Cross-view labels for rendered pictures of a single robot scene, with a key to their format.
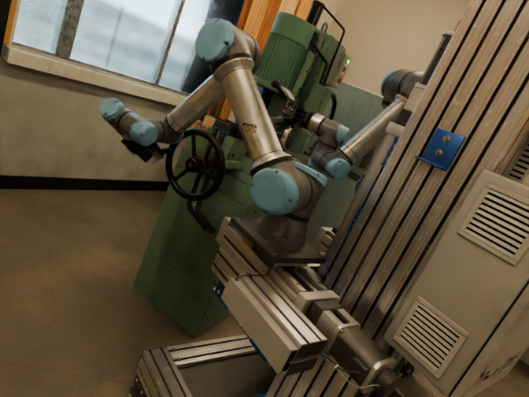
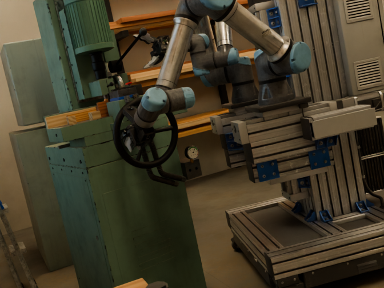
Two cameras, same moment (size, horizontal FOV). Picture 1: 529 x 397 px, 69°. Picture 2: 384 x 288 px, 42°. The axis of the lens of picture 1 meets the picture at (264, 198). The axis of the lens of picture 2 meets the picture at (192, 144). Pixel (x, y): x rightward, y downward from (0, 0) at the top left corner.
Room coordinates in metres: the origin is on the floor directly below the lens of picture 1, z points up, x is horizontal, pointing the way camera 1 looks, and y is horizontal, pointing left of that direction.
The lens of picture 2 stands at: (0.13, 1.84, 0.99)
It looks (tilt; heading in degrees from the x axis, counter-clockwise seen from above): 7 degrees down; 307
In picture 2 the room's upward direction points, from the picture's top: 12 degrees counter-clockwise
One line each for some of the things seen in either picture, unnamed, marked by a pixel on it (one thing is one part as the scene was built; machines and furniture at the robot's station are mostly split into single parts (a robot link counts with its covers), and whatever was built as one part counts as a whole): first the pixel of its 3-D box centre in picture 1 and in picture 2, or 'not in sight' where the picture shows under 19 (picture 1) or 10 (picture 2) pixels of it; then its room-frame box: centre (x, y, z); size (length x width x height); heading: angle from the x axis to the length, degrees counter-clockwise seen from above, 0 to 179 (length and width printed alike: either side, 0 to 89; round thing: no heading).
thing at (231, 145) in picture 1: (226, 143); (128, 108); (1.60, 0.24, 0.91); 0.15 x 0.14 x 0.09; 67
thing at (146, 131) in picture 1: (142, 129); (175, 99); (1.19, 0.45, 0.93); 0.11 x 0.11 x 0.08; 66
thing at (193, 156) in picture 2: not in sight; (191, 154); (1.49, 0.02, 0.65); 0.06 x 0.04 x 0.08; 67
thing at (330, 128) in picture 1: (333, 133); (196, 43); (1.45, -0.14, 1.14); 0.11 x 0.08 x 0.09; 67
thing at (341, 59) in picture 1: (337, 70); not in sight; (2.02, -0.08, 1.40); 0.10 x 0.06 x 0.16; 157
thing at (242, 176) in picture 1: (232, 163); (118, 131); (1.73, 0.20, 0.82); 0.40 x 0.21 x 0.04; 67
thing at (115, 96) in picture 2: (233, 128); (126, 91); (1.60, 0.24, 0.99); 0.13 x 0.11 x 0.06; 67
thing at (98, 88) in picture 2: not in sight; (102, 89); (1.80, 0.17, 1.02); 0.14 x 0.07 x 0.09; 157
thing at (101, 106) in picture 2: not in sight; (123, 104); (1.69, 0.18, 0.93); 0.25 x 0.01 x 0.07; 67
